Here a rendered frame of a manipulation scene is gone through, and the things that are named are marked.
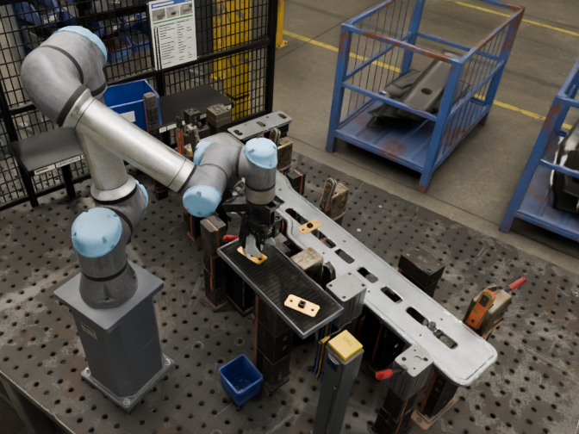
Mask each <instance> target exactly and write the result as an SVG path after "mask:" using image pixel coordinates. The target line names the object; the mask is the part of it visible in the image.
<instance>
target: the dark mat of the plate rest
mask: <svg viewBox="0 0 579 434"><path fill-rule="evenodd" d="M252 236H253V235H252ZM253 237H254V238H255V240H256V243H255V245H256V244H257V239H256V237H255V236H253ZM256 247H257V245H256ZM239 248H240V242H239V241H237V242H235V243H233V244H231V245H229V246H227V247H225V248H223V249H221V251H222V252H223V253H224V254H225V255H226V256H227V257H228V258H229V259H230V260H231V261H232V262H233V263H234V264H235V265H236V266H237V267H238V268H239V269H240V270H241V271H242V272H243V273H244V274H245V275H246V276H247V277H248V278H249V279H250V280H251V281H252V282H253V283H254V284H255V285H256V286H257V287H258V288H259V289H260V290H261V291H262V292H263V293H264V294H265V295H266V296H267V297H268V298H269V299H270V300H271V301H272V302H273V303H274V304H275V305H276V306H277V307H278V308H279V309H280V310H281V311H282V312H283V313H284V314H285V315H286V316H287V317H288V318H289V319H290V320H291V321H292V322H293V323H294V324H295V325H296V326H297V327H298V328H299V329H300V330H301V331H302V332H303V333H305V332H307V331H308V330H310V329H311V328H313V327H314V326H316V325H318V324H319V323H321V322H322V321H323V320H324V319H327V318H328V317H330V316H331V315H333V314H334V313H336V312H338V311H339V310H340V308H339V307H338V306H337V305H336V304H335V303H334V302H332V301H331V300H330V299H329V298H328V297H327V296H326V295H325V294H323V293H322V292H321V291H320V290H319V289H318V288H317V287H316V286H315V285H314V284H313V283H312V282H311V281H310V280H309V279H308V278H307V277H306V276H304V275H303V274H302V273H301V272H300V271H299V270H298V269H297V268H295V267H294V266H293V265H292V264H291V263H290V262H289V261H288V260H287V259H285V258H284V257H283V256H282V255H281V254H280V253H279V252H278V251H276V250H275V249H274V248H273V247H272V246H271V245H269V244H266V243H265V246H263V249H262V251H259V252H261V253H262V254H264V255H265V256H266V257H267V259H266V260H265V261H264V262H263V263H261V264H260V265H257V264H255V263H254V262H253V261H252V260H250V259H248V258H247V257H245V256H244V255H243V254H241V253H240V252H238V249H239ZM257 248H258V247H257ZM290 295H294V296H296V297H298V298H301V299H303V300H305V301H308V302H311V303H313V304H315V305H317V306H319V310H318V312H317V313H316V315H315V316H314V317H311V316H309V315H307V314H305V313H301V312H299V311H297V310H295V309H293V308H291V307H287V306H285V305H284V303H285V302H286V300H287V299H288V297H289V296H290Z"/></svg>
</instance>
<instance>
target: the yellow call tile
mask: <svg viewBox="0 0 579 434"><path fill-rule="evenodd" d="M328 345H329V346H330V347H331V348H332V349H333V350H334V351H335V352H336V353H337V354H338V355H339V356H340V357H342V358H343V359H344V360H346V359H348V358H349V357H351V356H352V355H354V354H355V353H356V352H358V351H359V350H361V349H362V348H363V345H361V343H359V341H357V339H355V337H353V336H352V335H351V334H350V333H349V332H348V331H347V330H345V331H343V332H342V333H341V334H339V335H338V336H336V337H335V338H333V339H331V340H330V341H329V342H328Z"/></svg>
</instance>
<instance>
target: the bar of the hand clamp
mask: <svg viewBox="0 0 579 434"><path fill-rule="evenodd" d="M186 127H187V130H186V132H185V134H188V135H189V139H190V145H191V149H192V152H193V157H194V152H195V150H196V146H197V144H198V143H200V140H199V136H198V132H197V129H199V130H202V128H203V126H202V123H201V122H198V123H197V124H196V126H194V127H193V126H192V124H191V123H190V124H189V125H187V126H186Z"/></svg>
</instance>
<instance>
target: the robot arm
mask: <svg viewBox="0 0 579 434"><path fill-rule="evenodd" d="M106 61H107V51H106V48H105V46H104V44H103V43H102V41H101V40H100V39H99V38H98V37H97V36H96V35H95V34H93V33H92V32H91V31H90V30H88V29H86V28H82V27H79V26H67V27H64V28H62V29H61V30H58V31H56V32H54V33H53V34H52V35H51V36H50V37H49V38H48V39H47V40H46V41H44V42H43V43H42V44H41V45H39V46H38V47H37V48H35V49H34V50H33V51H32V52H31V53H29V54H28V55H27V57H26V58H25V59H24V61H23V63H22V68H21V81H22V87H23V89H24V90H25V92H26V94H27V96H28V98H29V99H30V101H31V102H32V103H33V105H34V106H35V107H36V108H37V109H38V110H39V111H40V112H41V113H42V114H44V115H45V116H46V117H47V118H49V119H50V120H51V121H53V122H55V123H56V124H58V125H60V126H61V127H63V128H68V127H72V128H74V129H75V132H76V135H77V137H78V141H79V144H80V146H81V149H82V151H83V154H84V158H85V161H86V163H87V165H88V168H89V171H90V174H91V177H92V180H93V183H94V184H93V185H92V187H91V189H90V192H91V195H92V198H93V200H94V203H95V207H94V208H92V209H89V210H88V213H86V212H83V213H82V214H80V215H79V216H78V217H77V218H76V219H75V221H74V223H73V225H72V243H73V246H74V248H75V250H76V253H77V256H78V262H79V265H80V269H81V277H80V280H79V285H78V288H79V293H80V295H81V298H82V300H83V301H84V302H85V303H86V304H88V305H89V306H91V307H95V308H102V309H105V308H112V307H118V306H120V305H122V304H124V303H125V302H127V301H129V300H130V299H131V298H132V297H133V296H134V294H135V293H136V291H137V289H138V285H139V283H138V277H137V274H136V272H135V270H134V269H133V267H132V266H131V265H130V263H129V262H128V260H127V254H126V250H125V248H126V244H127V242H128V240H129V239H130V237H131V235H132V233H133V231H134V229H135V228H136V226H137V225H138V223H139V221H140V219H141V218H142V216H143V215H144V213H145V212H146V207H147V204H148V195H147V192H146V190H145V188H144V187H143V185H142V184H139V182H138V181H137V180H135V179H134V178H133V177H132V176H130V175H129V174H127V172H126V168H125V165H124V163H123V159H124V160H125V161H127V162H128V163H130V164H131V165H133V166H134V167H136V168H138V169H139V170H141V171H143V172H145V173H146V174H147V175H149V176H150V177H152V178H154V179H156V180H157V181H159V182H160V183H162V184H164V185H165V186H166V187H168V188H170V189H172V190H173V191H175V192H177V193H178V194H180V195H181V196H182V197H183V205H184V207H185V208H186V209H187V212H189V213H190V214H192V215H194V216H196V217H207V216H210V215H211V214H213V213H214V212H215V210H216V208H217V206H218V204H219V203H220V202H221V197H222V194H223V192H224V189H225V188H226V185H227V182H228V179H229V178H230V177H242V178H245V196H237V197H230V198H228V199H226V201H225V202H224V203H222V206H223V208H224V210H225V213H239V212H246V215H244V218H243V219H242V223H241V226H240V233H239V241H240V246H241V248H242V251H243V252H244V254H245V256H246V257H247V258H248V259H250V258H251V255H253V256H254V257H260V252H259V251H262V249H263V246H265V243H266V244H269V245H275V244H276V242H275V240H274V239H273V238H272V237H274V238H275V237H276V236H277V235H279V233H282V232H283V217H281V216H279V215H278V214H276V213H275V210H277V209H278V208H280V203H279V202H277V201H275V200H274V198H275V190H276V174H277V147H276V145H275V144H274V143H273V142H272V141H271V140H269V139H265V138H258V139H250V140H249V141H248V142H247V143H246V146H234V145H228V144H221V143H218V142H204V141H202V142H200V143H198V144H197V146H196V150H195V152H194V159H193V162H191V161H190V160H188V159H187V158H185V157H184V156H182V155H181V154H179V153H178V152H176V151H174V150H173V149H171V148H170V147H169V146H167V145H165V144H164V143H162V142H161V141H159V140H158V139H156V138H154V137H153V136H152V135H150V134H149V133H147V132H145V131H144V130H142V129H141V128H139V127H137V126H136V125H134V124H133V123H132V122H130V121H128V120H127V119H125V118H124V117H122V116H121V115H119V114H117V113H116V112H115V111H113V110H112V109H110V108H108V107H107V106H106V103H105V101H104V98H103V93H104V92H105V90H106V89H107V83H106V80H105V77H104V74H103V67H104V66H105V65H106ZM280 221H281V228H279V224H280ZM250 233H251V234H252V235H253V236H255V237H256V239H257V244H256V245H257V247H258V248H257V247H256V245H255V243H256V240H255V238H254V237H253V236H252V235H251V234H250Z"/></svg>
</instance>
